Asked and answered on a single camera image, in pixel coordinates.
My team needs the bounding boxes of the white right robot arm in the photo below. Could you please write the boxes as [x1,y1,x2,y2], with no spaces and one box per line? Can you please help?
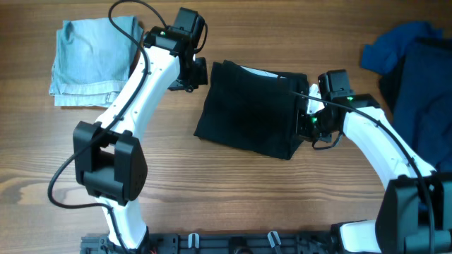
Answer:
[296,70,451,253]

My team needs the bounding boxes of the black shorts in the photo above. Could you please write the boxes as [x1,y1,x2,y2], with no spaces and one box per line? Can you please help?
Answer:
[194,61,309,160]

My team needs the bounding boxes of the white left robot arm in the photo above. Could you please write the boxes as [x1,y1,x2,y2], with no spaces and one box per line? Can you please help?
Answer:
[73,8,208,253]

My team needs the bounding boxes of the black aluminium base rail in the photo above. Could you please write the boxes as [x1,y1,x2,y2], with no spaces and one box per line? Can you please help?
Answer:
[80,231,395,254]

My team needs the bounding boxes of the dark blue garment pile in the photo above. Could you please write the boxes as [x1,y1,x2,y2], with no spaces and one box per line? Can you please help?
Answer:
[361,21,451,173]

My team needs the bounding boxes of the folded light blue denim garment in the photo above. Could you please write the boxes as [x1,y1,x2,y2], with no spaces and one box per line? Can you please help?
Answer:
[49,18,137,107]

